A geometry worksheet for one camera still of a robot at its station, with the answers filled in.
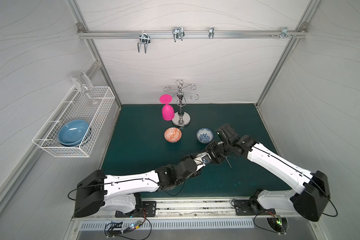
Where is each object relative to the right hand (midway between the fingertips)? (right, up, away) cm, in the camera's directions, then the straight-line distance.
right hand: (199, 153), depth 74 cm
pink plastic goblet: (-18, +22, +17) cm, 33 cm away
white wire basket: (-60, +24, -3) cm, 65 cm away
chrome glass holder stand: (-10, +17, +37) cm, 42 cm away
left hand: (0, -2, -1) cm, 2 cm away
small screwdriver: (+11, +1, -9) cm, 14 cm away
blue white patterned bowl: (+6, +6, +27) cm, 28 cm away
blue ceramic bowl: (-55, +12, -12) cm, 58 cm away
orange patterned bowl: (-15, +7, +27) cm, 32 cm away
